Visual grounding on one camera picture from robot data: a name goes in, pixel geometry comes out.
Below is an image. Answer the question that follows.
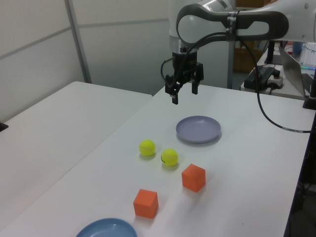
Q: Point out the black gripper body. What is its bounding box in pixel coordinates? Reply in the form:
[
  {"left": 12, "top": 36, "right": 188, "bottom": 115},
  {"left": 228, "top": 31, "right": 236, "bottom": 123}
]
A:
[{"left": 172, "top": 51, "right": 204, "bottom": 83}]

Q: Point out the yellow tennis ball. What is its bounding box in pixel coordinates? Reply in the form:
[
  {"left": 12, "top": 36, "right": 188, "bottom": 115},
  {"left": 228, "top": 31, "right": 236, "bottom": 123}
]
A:
[
  {"left": 160, "top": 148, "right": 179, "bottom": 167},
  {"left": 139, "top": 139, "right": 157, "bottom": 157}
]

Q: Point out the orange cube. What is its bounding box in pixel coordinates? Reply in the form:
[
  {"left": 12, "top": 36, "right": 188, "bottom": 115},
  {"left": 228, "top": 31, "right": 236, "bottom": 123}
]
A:
[
  {"left": 133, "top": 189, "right": 158, "bottom": 218},
  {"left": 181, "top": 163, "right": 206, "bottom": 193}
]

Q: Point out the purple plate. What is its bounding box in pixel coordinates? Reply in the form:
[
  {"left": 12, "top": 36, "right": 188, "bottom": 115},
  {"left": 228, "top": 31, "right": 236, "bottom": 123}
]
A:
[{"left": 175, "top": 115, "right": 222, "bottom": 144}]

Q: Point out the brown cardboard box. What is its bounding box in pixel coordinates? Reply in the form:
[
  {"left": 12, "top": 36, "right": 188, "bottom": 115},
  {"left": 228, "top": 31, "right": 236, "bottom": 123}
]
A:
[{"left": 233, "top": 41, "right": 263, "bottom": 73}]

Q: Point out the black control box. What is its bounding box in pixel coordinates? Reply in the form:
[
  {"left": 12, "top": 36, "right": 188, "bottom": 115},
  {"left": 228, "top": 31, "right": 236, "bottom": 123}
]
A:
[{"left": 244, "top": 66, "right": 275, "bottom": 89}]

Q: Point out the grey emergency stop button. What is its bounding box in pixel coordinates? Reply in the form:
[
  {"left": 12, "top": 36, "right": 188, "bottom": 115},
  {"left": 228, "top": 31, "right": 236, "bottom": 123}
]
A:
[{"left": 271, "top": 70, "right": 284, "bottom": 89}]

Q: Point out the black monitor stand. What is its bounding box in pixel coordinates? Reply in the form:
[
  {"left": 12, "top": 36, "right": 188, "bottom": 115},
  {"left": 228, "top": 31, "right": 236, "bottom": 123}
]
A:
[{"left": 263, "top": 40, "right": 277, "bottom": 65}]

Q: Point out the silver laptop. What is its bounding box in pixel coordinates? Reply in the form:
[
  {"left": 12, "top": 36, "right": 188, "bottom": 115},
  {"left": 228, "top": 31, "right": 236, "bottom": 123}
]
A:
[{"left": 278, "top": 43, "right": 316, "bottom": 97}]

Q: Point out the blue plate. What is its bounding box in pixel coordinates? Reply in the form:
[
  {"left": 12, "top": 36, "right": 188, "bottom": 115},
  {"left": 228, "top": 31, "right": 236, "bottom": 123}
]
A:
[{"left": 75, "top": 217, "right": 138, "bottom": 237}]

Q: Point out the black clamp post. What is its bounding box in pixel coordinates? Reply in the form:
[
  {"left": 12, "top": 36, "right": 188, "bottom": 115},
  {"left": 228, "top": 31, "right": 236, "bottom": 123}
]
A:
[{"left": 303, "top": 70, "right": 316, "bottom": 110}]

